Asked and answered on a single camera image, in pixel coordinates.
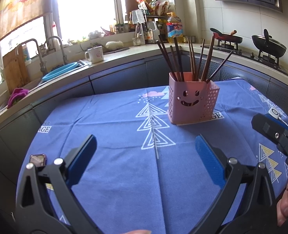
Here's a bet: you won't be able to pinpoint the magenta cloth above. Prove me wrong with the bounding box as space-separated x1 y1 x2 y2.
7 88 29 108

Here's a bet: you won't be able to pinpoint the white rounded square device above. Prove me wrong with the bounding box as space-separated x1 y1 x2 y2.
268 108 281 120

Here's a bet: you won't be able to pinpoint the black wok with lid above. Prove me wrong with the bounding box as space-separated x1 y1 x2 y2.
252 29 287 58

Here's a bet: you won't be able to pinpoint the wooden cutting board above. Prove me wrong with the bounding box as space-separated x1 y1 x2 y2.
2 45 29 94

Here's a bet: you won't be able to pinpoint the white plastic jug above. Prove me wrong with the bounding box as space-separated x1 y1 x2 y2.
146 21 159 44

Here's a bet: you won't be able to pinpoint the curved steel faucet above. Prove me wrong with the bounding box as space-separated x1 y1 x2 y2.
45 36 69 65
16 38 48 76

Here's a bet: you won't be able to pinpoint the printed window blind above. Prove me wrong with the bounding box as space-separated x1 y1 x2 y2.
0 0 53 51

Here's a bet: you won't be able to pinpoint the grey kitchen cabinets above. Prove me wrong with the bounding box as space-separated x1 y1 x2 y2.
0 51 288 183

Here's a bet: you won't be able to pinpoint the row of spice jars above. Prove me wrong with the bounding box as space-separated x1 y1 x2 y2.
113 23 135 34

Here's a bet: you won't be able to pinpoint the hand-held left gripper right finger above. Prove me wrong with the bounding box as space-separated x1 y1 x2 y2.
190 134 277 234

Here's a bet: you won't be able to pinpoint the pink plastic utensil holder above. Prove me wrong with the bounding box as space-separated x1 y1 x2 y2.
168 72 220 125

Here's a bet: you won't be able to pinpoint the white enamel mug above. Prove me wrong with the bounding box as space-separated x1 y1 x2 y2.
85 47 104 62

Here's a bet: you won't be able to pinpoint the blue plastic basin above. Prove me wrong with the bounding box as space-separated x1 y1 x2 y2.
42 62 78 82

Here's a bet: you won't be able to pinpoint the yellow cooking oil bottle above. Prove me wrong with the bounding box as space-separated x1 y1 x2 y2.
166 13 185 43

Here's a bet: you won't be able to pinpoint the white lump of dough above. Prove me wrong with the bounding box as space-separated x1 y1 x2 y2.
105 41 124 49

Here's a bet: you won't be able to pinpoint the bundle of wooden chopsticks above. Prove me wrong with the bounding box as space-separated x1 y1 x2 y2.
156 35 233 82

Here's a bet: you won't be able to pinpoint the pile of snack bags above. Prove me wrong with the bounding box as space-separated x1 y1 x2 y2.
136 0 176 15

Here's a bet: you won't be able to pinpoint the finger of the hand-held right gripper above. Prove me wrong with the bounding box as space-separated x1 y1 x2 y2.
251 114 288 157
263 114 288 130

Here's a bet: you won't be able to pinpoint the blue printed tablecloth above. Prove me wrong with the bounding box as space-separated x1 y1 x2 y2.
16 78 288 234

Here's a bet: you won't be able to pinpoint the small square watch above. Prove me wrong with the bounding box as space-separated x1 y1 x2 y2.
29 153 47 171

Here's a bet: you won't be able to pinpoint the person's right hand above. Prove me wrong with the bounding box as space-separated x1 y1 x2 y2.
276 174 288 227

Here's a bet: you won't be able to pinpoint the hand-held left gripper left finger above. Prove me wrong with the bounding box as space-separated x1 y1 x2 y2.
15 134 97 234

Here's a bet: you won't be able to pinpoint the black gas stove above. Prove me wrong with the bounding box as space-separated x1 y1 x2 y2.
212 41 288 77

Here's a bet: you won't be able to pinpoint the teal dish soap bottle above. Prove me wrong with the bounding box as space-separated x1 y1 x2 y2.
22 45 31 61

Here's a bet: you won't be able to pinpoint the red frying pan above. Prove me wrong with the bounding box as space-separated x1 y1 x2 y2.
210 28 243 44

